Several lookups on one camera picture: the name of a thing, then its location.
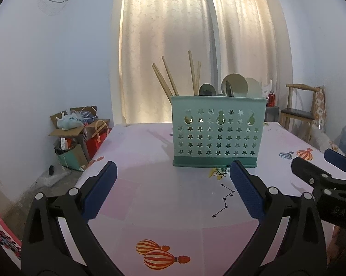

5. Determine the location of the dark metal spoon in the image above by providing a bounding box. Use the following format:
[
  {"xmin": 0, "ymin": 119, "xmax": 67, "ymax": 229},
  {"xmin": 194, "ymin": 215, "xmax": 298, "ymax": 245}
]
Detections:
[{"xmin": 199, "ymin": 83, "xmax": 217, "ymax": 96}]

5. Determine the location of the person's right hand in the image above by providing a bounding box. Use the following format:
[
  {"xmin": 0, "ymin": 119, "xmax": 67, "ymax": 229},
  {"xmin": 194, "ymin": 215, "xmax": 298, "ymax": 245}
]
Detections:
[{"xmin": 327, "ymin": 226, "xmax": 346, "ymax": 275}]

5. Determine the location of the floral cushion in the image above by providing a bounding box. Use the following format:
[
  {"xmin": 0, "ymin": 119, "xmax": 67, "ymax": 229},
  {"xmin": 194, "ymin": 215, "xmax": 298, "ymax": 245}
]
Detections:
[{"xmin": 313, "ymin": 86, "xmax": 327, "ymax": 132}]

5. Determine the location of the wooden chair black seat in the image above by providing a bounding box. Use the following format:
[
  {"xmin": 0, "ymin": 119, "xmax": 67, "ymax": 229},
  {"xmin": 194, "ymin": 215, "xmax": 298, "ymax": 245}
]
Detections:
[{"xmin": 280, "ymin": 83, "xmax": 319, "ymax": 143}]

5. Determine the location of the grey metal cabinet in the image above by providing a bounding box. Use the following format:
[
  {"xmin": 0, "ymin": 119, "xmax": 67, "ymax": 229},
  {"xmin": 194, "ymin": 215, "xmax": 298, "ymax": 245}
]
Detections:
[{"xmin": 265, "ymin": 106, "xmax": 280, "ymax": 122}]

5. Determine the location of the red thermos bottle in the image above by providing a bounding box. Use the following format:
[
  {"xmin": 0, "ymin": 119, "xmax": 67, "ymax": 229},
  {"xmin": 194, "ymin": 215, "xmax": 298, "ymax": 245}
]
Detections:
[{"xmin": 268, "ymin": 90, "xmax": 275, "ymax": 107}]

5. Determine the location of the green paper bag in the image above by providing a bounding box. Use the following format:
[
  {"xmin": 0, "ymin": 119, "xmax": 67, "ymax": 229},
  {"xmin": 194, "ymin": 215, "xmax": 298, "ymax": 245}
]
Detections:
[{"xmin": 55, "ymin": 144, "xmax": 88, "ymax": 171}]

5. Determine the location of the green star-pattern utensil basket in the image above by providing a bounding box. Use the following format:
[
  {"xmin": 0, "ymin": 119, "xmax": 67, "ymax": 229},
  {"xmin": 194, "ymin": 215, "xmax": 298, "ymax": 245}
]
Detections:
[{"xmin": 171, "ymin": 95, "xmax": 267, "ymax": 168}]

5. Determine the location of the red paper bag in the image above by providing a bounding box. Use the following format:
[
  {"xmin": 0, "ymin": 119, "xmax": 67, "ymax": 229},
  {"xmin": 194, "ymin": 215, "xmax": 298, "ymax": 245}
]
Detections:
[{"xmin": 86, "ymin": 120, "xmax": 110, "ymax": 159}]

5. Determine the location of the cardboard box pile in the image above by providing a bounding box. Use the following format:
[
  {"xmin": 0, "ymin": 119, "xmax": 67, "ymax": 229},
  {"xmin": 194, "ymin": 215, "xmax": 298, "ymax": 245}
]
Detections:
[{"xmin": 50, "ymin": 105, "xmax": 110, "ymax": 140}]

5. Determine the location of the beige window curtain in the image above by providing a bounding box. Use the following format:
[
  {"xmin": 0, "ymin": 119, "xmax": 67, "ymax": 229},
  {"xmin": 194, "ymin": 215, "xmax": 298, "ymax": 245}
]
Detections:
[{"xmin": 119, "ymin": 0, "xmax": 293, "ymax": 123}]

